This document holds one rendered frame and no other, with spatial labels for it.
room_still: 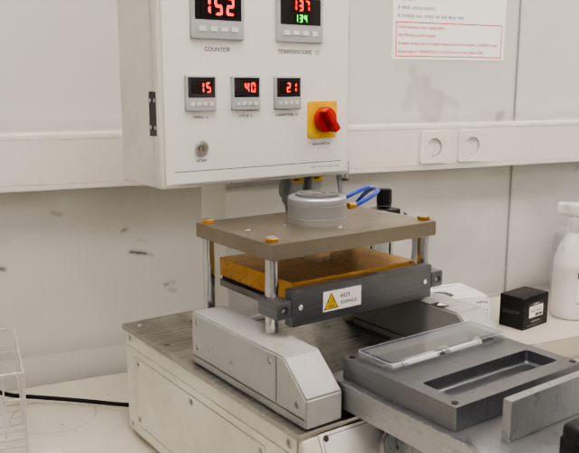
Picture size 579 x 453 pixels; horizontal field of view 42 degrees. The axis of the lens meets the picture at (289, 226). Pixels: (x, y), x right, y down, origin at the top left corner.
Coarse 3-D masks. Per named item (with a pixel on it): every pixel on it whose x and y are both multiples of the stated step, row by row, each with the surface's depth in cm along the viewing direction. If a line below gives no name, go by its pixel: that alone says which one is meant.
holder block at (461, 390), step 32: (480, 352) 84; (512, 352) 84; (544, 352) 84; (384, 384) 77; (416, 384) 75; (448, 384) 78; (480, 384) 79; (512, 384) 75; (448, 416) 70; (480, 416) 72
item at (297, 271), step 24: (240, 264) 98; (288, 264) 98; (312, 264) 98; (336, 264) 98; (360, 264) 98; (384, 264) 98; (408, 264) 100; (240, 288) 99; (264, 288) 94; (288, 288) 90
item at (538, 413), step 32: (352, 384) 81; (544, 384) 71; (576, 384) 73; (384, 416) 76; (416, 416) 73; (512, 416) 68; (544, 416) 71; (576, 416) 73; (416, 448) 73; (448, 448) 69; (480, 448) 67; (512, 448) 67; (544, 448) 67
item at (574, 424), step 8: (568, 424) 63; (576, 424) 63; (568, 432) 63; (576, 432) 62; (560, 440) 63; (568, 440) 63; (576, 440) 62; (560, 448) 64; (568, 448) 63; (576, 448) 62
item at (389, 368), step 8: (408, 336) 86; (496, 336) 87; (464, 344) 84; (472, 344) 85; (480, 344) 86; (360, 352) 81; (440, 352) 82; (448, 352) 82; (456, 352) 83; (368, 360) 80; (376, 360) 79; (408, 360) 79; (416, 360) 80; (424, 360) 80; (432, 360) 81; (384, 368) 78; (392, 368) 78; (400, 368) 78; (408, 368) 79
